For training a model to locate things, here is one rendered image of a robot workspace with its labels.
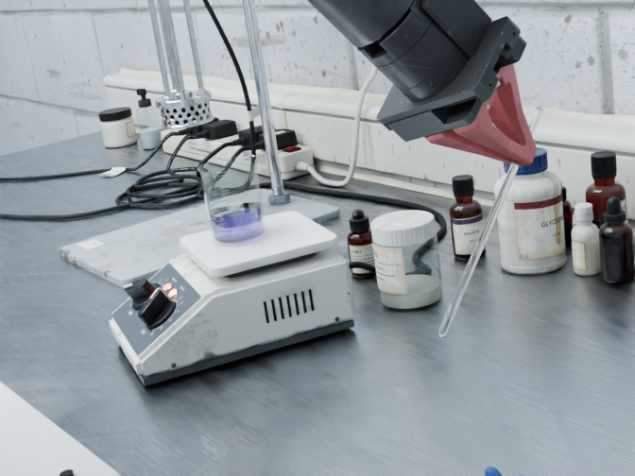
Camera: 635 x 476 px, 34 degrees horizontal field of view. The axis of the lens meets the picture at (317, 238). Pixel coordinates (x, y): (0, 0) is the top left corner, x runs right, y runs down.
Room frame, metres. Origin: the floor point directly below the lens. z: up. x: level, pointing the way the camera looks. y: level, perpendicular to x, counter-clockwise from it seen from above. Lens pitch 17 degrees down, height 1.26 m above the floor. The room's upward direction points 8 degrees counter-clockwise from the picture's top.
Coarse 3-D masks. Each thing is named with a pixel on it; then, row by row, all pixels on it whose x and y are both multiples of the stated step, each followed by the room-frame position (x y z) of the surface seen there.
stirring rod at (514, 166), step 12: (540, 108) 0.75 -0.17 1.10; (516, 168) 0.72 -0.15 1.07; (504, 180) 0.71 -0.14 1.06; (504, 192) 0.70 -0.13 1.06; (492, 216) 0.69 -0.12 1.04; (480, 240) 0.68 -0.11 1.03; (480, 252) 0.67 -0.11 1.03; (468, 264) 0.67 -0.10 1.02; (468, 276) 0.66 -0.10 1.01; (456, 288) 0.65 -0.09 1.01; (456, 300) 0.65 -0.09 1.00; (444, 324) 0.64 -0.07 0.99; (444, 336) 0.63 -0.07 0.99
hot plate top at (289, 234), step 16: (272, 224) 0.95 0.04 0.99; (288, 224) 0.94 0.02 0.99; (304, 224) 0.93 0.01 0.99; (192, 240) 0.93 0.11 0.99; (208, 240) 0.92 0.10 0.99; (272, 240) 0.89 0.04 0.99; (288, 240) 0.89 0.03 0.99; (304, 240) 0.88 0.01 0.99; (320, 240) 0.87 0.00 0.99; (336, 240) 0.88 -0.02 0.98; (192, 256) 0.90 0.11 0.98; (208, 256) 0.87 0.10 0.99; (224, 256) 0.87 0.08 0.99; (240, 256) 0.86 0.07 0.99; (256, 256) 0.85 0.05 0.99; (272, 256) 0.85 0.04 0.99; (288, 256) 0.86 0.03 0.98; (208, 272) 0.85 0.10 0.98; (224, 272) 0.84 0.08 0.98
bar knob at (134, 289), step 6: (132, 282) 0.91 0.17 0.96; (138, 282) 0.90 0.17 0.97; (144, 282) 0.89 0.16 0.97; (156, 282) 0.91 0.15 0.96; (126, 288) 0.91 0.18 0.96; (132, 288) 0.90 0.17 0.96; (138, 288) 0.89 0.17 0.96; (144, 288) 0.89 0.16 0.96; (150, 288) 0.89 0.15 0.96; (156, 288) 0.90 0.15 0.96; (132, 294) 0.90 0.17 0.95; (138, 294) 0.90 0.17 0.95; (144, 294) 0.90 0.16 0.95; (150, 294) 0.89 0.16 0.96; (138, 300) 0.90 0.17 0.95; (144, 300) 0.89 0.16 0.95; (132, 306) 0.90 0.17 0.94; (138, 306) 0.89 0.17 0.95
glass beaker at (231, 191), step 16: (208, 160) 0.93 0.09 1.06; (224, 160) 0.94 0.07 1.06; (240, 160) 0.94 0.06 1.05; (256, 160) 0.91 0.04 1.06; (208, 176) 0.90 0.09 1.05; (224, 176) 0.89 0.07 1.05; (240, 176) 0.89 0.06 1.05; (256, 176) 0.91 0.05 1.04; (208, 192) 0.90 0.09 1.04; (224, 192) 0.89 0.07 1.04; (240, 192) 0.89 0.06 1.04; (256, 192) 0.90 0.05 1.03; (208, 208) 0.90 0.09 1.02; (224, 208) 0.89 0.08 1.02; (240, 208) 0.89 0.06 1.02; (256, 208) 0.90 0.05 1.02; (224, 224) 0.89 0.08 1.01; (240, 224) 0.89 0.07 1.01; (256, 224) 0.90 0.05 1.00; (224, 240) 0.89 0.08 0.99; (240, 240) 0.89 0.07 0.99; (256, 240) 0.90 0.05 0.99
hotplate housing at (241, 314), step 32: (320, 256) 0.88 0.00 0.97; (224, 288) 0.84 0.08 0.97; (256, 288) 0.84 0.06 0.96; (288, 288) 0.85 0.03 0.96; (320, 288) 0.86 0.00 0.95; (192, 320) 0.82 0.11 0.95; (224, 320) 0.83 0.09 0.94; (256, 320) 0.84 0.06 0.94; (288, 320) 0.85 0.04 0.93; (320, 320) 0.86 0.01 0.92; (352, 320) 0.87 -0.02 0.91; (128, 352) 0.84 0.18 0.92; (160, 352) 0.81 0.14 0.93; (192, 352) 0.82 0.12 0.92; (224, 352) 0.83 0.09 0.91; (256, 352) 0.84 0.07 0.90
